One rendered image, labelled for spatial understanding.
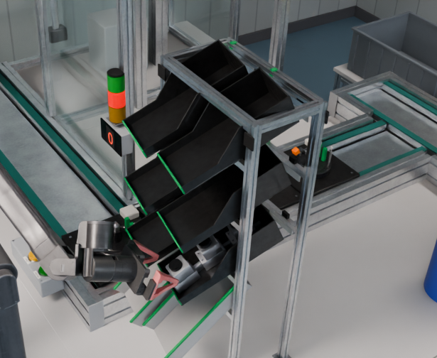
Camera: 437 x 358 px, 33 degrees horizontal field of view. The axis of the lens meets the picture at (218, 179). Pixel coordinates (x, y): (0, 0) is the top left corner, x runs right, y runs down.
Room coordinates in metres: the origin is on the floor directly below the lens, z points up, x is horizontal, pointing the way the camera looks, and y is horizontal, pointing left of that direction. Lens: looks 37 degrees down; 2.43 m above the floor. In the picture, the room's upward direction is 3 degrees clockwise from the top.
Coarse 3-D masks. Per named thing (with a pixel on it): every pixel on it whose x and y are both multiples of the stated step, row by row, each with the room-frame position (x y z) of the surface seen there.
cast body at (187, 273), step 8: (168, 264) 1.25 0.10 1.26; (176, 264) 1.23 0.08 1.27; (184, 264) 1.24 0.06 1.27; (200, 264) 1.27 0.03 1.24; (176, 272) 1.22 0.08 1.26; (184, 272) 1.22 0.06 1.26; (192, 272) 1.23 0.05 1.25; (184, 280) 1.22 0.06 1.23; (192, 280) 1.23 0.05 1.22; (176, 288) 1.21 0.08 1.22; (184, 288) 1.22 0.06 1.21
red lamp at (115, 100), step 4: (108, 92) 1.83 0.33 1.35; (124, 92) 1.84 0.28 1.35; (108, 96) 1.83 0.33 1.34; (112, 96) 1.82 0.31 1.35; (116, 96) 1.82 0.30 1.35; (120, 96) 1.82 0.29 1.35; (124, 96) 1.84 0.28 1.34; (108, 100) 1.84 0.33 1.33; (112, 100) 1.82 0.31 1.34; (116, 100) 1.82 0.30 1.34; (120, 100) 1.82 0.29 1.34; (124, 100) 1.84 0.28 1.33; (112, 104) 1.82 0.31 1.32; (116, 104) 1.82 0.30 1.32; (120, 104) 1.82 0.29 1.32; (124, 104) 1.84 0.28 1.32; (116, 108) 1.82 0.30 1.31
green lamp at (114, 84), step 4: (108, 76) 1.83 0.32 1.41; (124, 76) 1.84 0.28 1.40; (108, 80) 1.83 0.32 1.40; (112, 80) 1.82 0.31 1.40; (116, 80) 1.82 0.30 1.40; (120, 80) 1.82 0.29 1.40; (124, 80) 1.84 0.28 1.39; (108, 84) 1.83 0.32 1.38; (112, 84) 1.82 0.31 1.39; (116, 84) 1.82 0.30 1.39; (120, 84) 1.82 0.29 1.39; (124, 84) 1.84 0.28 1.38; (108, 88) 1.83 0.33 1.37; (112, 88) 1.82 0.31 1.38; (116, 88) 1.82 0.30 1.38; (120, 88) 1.82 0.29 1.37; (124, 88) 1.84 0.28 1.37; (112, 92) 1.82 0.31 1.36; (116, 92) 1.82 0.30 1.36; (120, 92) 1.82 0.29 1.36
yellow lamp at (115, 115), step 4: (112, 108) 1.82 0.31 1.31; (120, 108) 1.82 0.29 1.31; (124, 108) 1.84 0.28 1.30; (112, 112) 1.82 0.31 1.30; (116, 112) 1.82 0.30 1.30; (120, 112) 1.82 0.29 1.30; (124, 112) 1.83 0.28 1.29; (112, 116) 1.82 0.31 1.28; (116, 116) 1.82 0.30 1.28; (120, 116) 1.82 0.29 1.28; (124, 116) 1.83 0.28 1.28; (112, 120) 1.82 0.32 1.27; (116, 120) 1.82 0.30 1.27; (120, 120) 1.82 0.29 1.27
